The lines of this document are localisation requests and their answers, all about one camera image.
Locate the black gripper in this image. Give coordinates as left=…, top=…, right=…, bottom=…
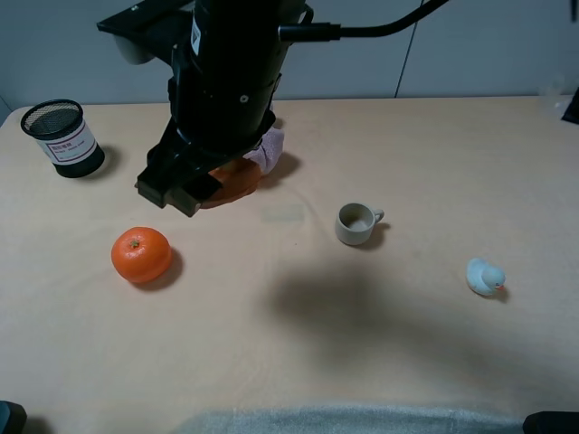
left=136, top=44, right=283, bottom=217

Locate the orange waffle slice toy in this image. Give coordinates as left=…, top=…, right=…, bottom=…
left=202, top=158, right=262, bottom=209

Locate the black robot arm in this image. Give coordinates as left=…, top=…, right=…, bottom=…
left=136, top=1, right=305, bottom=216

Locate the black object bottom left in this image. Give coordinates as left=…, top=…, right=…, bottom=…
left=0, top=401, right=27, bottom=434

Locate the black object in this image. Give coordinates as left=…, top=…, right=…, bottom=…
left=522, top=411, right=579, bottom=434
left=0, top=401, right=27, bottom=434

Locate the black object bottom right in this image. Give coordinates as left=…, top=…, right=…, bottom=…
left=522, top=411, right=579, bottom=434

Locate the orange mandarin fruit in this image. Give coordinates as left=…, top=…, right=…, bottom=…
left=110, top=227, right=173, bottom=284

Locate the black mesh pen holder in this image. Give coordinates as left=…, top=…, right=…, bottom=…
left=20, top=99, right=105, bottom=178

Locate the grey ceramic cup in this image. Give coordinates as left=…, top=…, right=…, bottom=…
left=335, top=203, right=384, bottom=246

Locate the pale blue rubber duck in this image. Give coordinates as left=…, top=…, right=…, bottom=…
left=466, top=258, right=506, bottom=297

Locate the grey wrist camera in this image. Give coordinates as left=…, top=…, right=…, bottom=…
left=96, top=0, right=195, bottom=67

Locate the black cable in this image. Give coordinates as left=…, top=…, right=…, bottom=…
left=278, top=0, right=453, bottom=44

